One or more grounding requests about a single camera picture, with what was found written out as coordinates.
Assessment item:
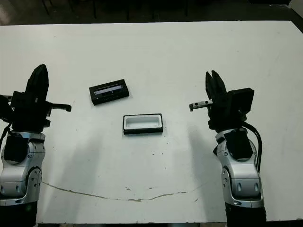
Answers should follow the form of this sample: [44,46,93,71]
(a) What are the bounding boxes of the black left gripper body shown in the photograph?
[10,91,72,133]

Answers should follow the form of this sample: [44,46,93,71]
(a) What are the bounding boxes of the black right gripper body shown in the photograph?
[188,92,247,130]

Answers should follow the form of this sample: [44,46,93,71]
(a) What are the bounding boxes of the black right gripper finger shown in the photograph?
[212,70,228,104]
[205,71,214,103]

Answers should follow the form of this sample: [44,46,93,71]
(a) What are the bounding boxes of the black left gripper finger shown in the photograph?
[35,64,50,102]
[25,64,42,102]

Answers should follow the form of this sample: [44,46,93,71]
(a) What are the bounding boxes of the black box lid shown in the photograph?
[89,79,130,106]

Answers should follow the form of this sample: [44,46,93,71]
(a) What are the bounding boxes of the black box base white insert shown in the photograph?
[122,113,164,136]

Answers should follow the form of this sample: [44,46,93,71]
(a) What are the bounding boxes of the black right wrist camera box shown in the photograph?
[227,87,255,116]

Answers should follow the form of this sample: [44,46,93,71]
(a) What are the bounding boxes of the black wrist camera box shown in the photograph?
[0,94,14,122]
[227,87,255,116]

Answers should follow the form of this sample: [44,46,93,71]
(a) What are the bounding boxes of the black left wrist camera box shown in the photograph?
[0,94,14,122]

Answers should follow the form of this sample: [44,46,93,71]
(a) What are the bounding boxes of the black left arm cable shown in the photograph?
[0,118,14,147]

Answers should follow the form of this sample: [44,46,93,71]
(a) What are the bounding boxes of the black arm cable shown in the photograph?
[243,122,263,172]
[0,118,14,147]

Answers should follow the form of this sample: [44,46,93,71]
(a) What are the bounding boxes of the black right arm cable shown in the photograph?
[243,122,263,172]

